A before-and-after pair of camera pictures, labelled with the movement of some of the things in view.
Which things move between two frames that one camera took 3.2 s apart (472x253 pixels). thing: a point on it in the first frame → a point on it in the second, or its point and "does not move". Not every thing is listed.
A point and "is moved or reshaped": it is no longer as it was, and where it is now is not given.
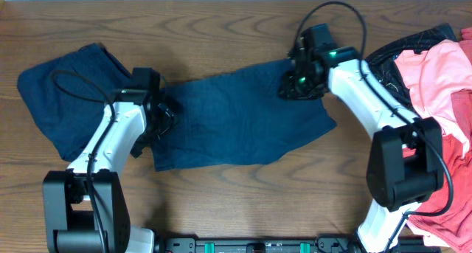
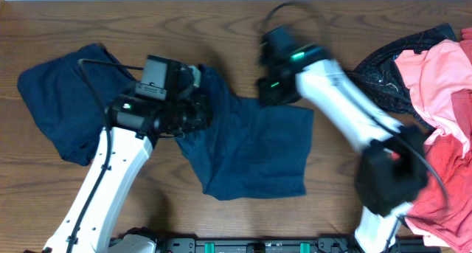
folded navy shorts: [66, 96] does not move
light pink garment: [434, 74] does not move
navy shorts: [239, 119] is moved or reshaped
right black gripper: [290, 91] → [268, 95]
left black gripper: [167, 115] → [198, 105]
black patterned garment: [383, 66] does not move
